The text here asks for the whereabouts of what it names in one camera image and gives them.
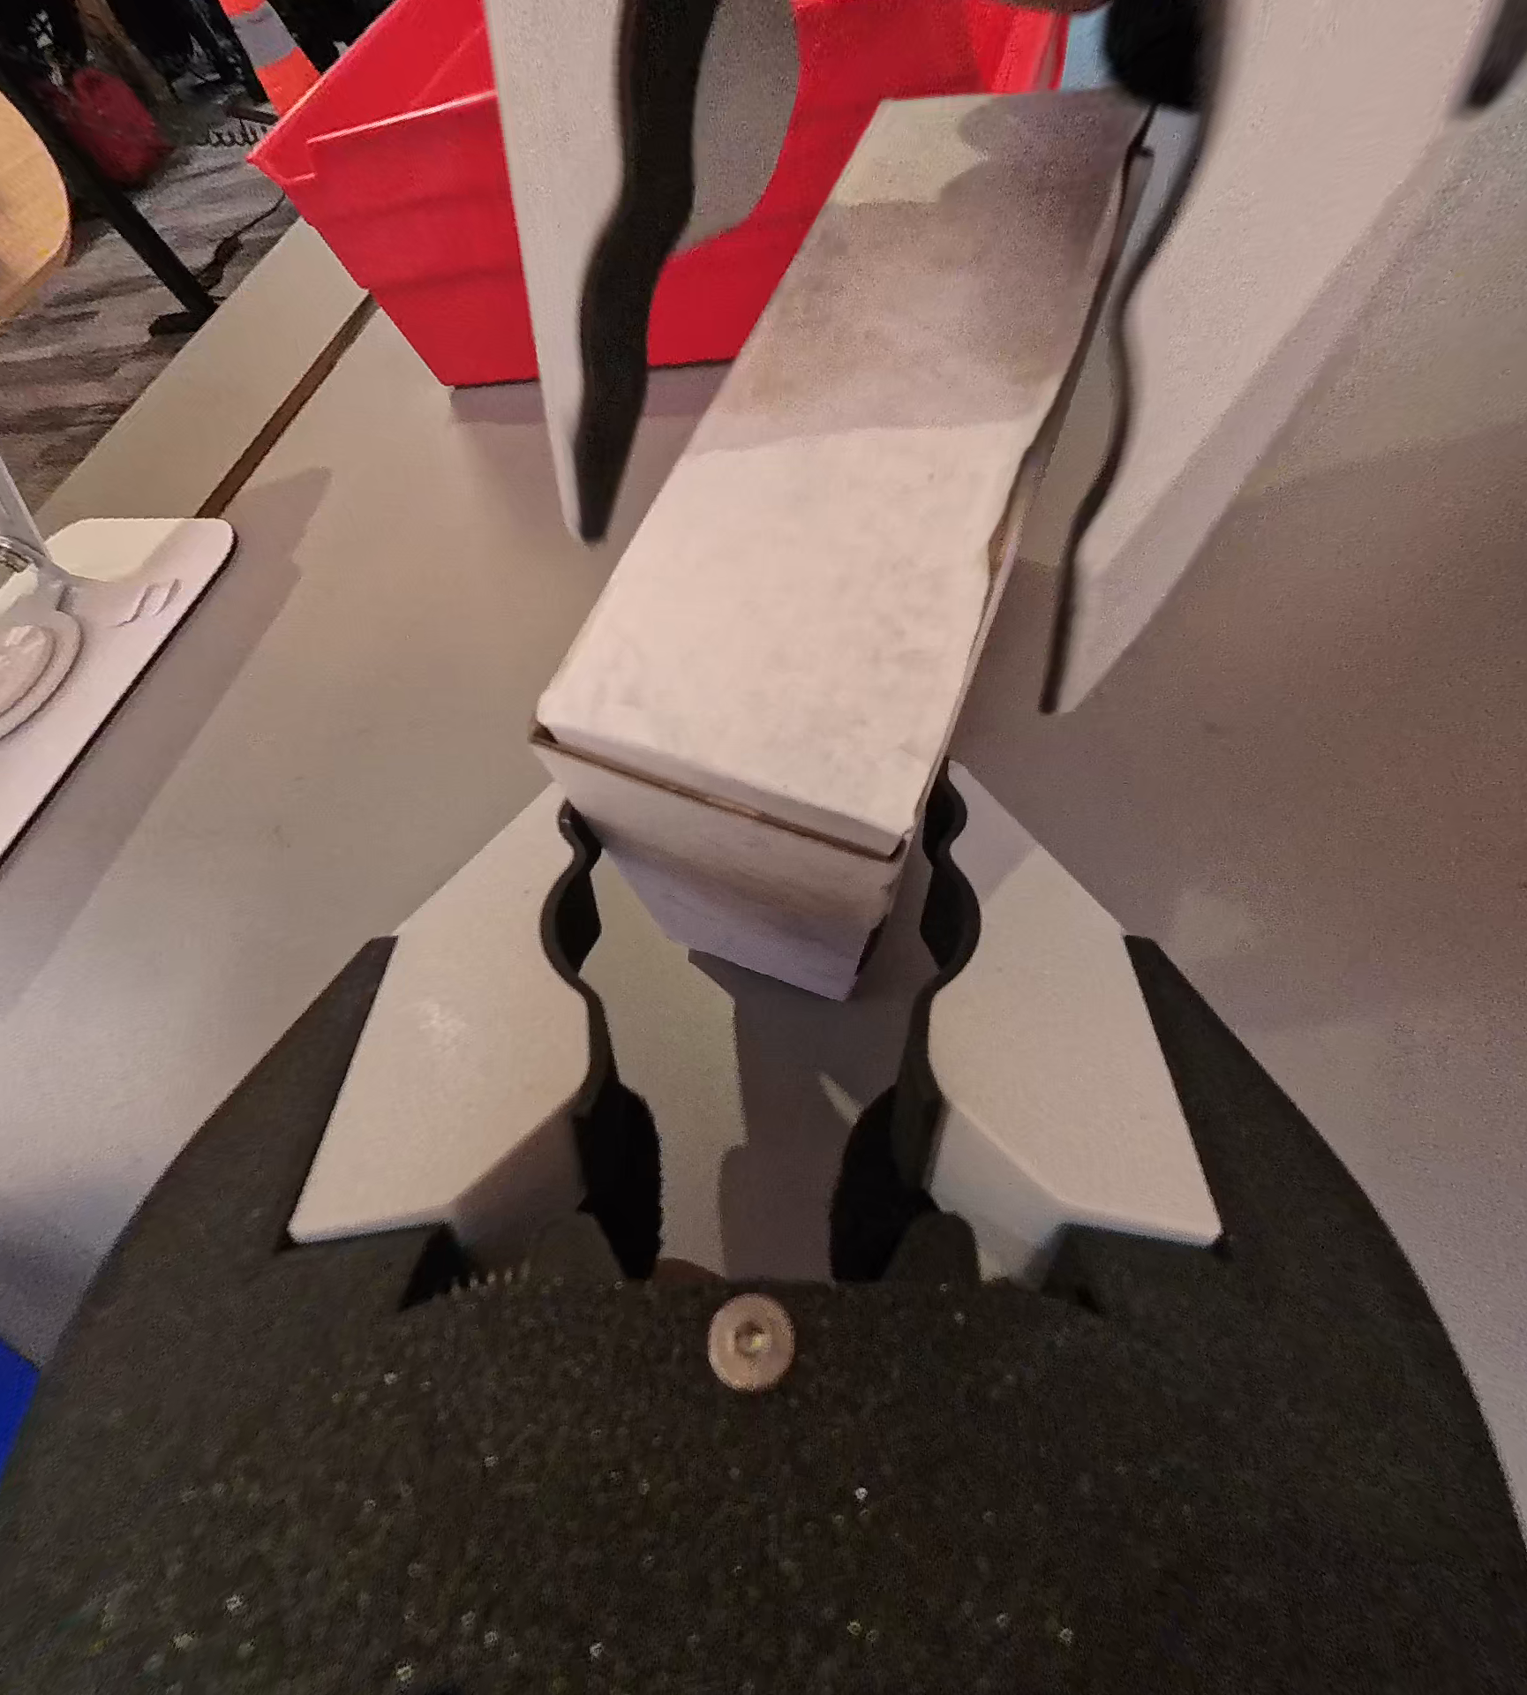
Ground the red plastic bin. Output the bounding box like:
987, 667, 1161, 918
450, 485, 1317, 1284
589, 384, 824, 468
250, 0, 1073, 386

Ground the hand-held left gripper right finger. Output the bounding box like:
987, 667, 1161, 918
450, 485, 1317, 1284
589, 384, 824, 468
832, 760, 1232, 1277

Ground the orange traffic cone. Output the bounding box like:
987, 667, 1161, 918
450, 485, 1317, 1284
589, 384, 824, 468
215, 0, 313, 114

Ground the red bag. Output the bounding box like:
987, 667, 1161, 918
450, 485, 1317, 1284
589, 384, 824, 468
46, 65, 169, 183

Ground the white cardboard mailer box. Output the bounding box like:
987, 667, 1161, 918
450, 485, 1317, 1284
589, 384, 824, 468
536, 93, 1160, 997

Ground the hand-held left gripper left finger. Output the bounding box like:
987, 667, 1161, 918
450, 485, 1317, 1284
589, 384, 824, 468
282, 798, 662, 1277

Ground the white metal document stand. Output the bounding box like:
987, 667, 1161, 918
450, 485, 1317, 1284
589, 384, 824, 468
0, 134, 234, 927

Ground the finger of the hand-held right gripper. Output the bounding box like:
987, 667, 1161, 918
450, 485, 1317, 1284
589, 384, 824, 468
1035, 0, 1510, 713
483, 0, 803, 544

